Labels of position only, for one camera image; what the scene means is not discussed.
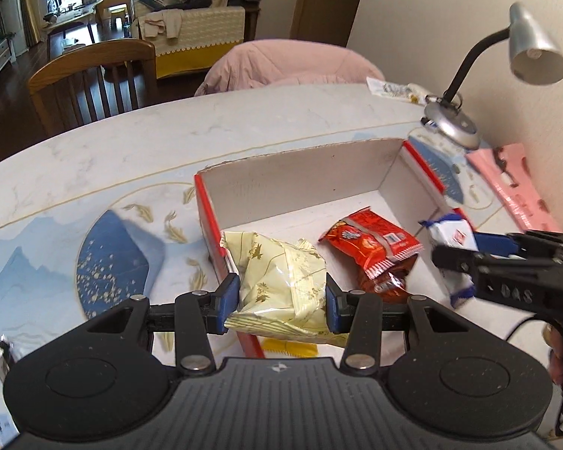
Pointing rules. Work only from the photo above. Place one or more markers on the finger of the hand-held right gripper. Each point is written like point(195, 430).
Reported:
point(495, 243)
point(455, 258)

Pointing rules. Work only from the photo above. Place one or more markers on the bright yellow snack packet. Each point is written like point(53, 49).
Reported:
point(288, 347)

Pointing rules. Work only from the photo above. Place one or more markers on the wooden dining chair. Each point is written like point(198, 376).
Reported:
point(89, 58)

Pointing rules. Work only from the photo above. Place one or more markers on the small white stool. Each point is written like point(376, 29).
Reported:
point(70, 43)

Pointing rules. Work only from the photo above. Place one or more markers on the pale yellow snack packet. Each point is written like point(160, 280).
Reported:
point(281, 276)

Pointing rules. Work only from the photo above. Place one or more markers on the white printed sachet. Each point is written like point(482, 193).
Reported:
point(389, 88)

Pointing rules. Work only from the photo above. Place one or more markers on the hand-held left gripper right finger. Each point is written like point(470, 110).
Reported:
point(333, 304)

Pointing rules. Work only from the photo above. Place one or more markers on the dark red snack packet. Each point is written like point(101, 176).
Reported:
point(384, 290)

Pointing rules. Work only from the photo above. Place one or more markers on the sofa with cream cover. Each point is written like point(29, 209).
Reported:
point(206, 26)

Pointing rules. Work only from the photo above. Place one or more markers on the silver desk lamp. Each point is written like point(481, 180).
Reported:
point(535, 51)

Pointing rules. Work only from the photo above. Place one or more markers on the pink cushioned chair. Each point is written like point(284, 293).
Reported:
point(286, 63)

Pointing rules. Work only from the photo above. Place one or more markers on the grey and yellow curtain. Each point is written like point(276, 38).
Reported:
point(30, 4)

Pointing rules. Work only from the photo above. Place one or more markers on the white coffee table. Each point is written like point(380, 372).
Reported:
point(70, 14)

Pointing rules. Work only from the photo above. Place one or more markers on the white and blue snack packet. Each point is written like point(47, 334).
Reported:
point(450, 232)

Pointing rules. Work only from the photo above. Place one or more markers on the red cardboard box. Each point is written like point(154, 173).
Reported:
point(309, 173)

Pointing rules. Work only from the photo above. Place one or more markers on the pink paper bag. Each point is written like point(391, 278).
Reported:
point(511, 173)

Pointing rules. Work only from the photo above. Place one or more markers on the person's right hand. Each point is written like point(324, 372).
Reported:
point(557, 354)

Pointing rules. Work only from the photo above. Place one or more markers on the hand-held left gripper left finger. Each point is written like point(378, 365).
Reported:
point(230, 302)

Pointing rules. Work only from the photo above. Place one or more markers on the bright red snack packet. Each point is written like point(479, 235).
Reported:
point(366, 239)

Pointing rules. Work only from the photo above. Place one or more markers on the brown wooden door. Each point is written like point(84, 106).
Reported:
point(328, 0)

